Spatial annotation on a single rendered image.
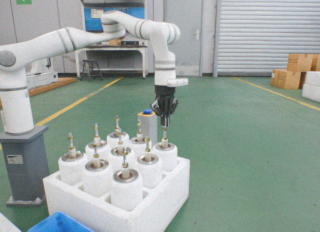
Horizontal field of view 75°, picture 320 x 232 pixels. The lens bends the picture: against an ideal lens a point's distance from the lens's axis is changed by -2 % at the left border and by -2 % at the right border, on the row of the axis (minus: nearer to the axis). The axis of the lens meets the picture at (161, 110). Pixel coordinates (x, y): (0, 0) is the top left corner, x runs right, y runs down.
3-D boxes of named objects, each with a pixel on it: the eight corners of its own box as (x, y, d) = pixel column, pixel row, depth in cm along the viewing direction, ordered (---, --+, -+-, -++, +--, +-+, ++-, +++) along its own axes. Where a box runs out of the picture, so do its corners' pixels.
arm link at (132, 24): (154, 12, 77) (157, 35, 82) (112, 8, 93) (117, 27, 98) (134, 19, 72) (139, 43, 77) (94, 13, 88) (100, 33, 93)
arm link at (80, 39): (121, 32, 100) (67, 49, 90) (116, 11, 94) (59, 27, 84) (130, 36, 93) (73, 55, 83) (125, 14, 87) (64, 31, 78)
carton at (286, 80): (298, 89, 363) (301, 72, 355) (284, 89, 364) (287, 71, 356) (289, 86, 392) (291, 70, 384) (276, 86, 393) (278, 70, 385)
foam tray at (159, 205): (49, 220, 78) (42, 178, 73) (119, 172, 111) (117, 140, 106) (134, 273, 59) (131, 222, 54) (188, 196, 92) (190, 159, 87)
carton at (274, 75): (285, 84, 419) (287, 69, 412) (291, 86, 396) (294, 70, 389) (270, 84, 421) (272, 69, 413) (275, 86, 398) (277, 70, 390)
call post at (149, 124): (138, 171, 112) (137, 114, 103) (146, 165, 117) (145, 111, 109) (150, 175, 108) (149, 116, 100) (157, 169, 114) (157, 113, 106)
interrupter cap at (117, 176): (107, 178, 62) (107, 176, 62) (125, 167, 68) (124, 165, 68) (126, 187, 58) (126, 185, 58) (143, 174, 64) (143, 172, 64)
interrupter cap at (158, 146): (177, 145, 84) (177, 143, 84) (169, 153, 78) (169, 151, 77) (160, 141, 87) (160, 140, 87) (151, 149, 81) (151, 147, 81)
